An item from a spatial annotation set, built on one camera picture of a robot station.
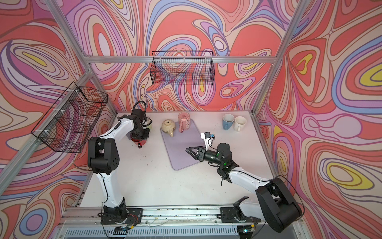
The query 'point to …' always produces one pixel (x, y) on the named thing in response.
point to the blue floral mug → (228, 120)
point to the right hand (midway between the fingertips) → (188, 153)
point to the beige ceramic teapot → (167, 125)
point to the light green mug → (149, 127)
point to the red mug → (140, 142)
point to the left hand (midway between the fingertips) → (147, 136)
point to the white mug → (239, 123)
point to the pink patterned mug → (184, 121)
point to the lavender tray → (176, 145)
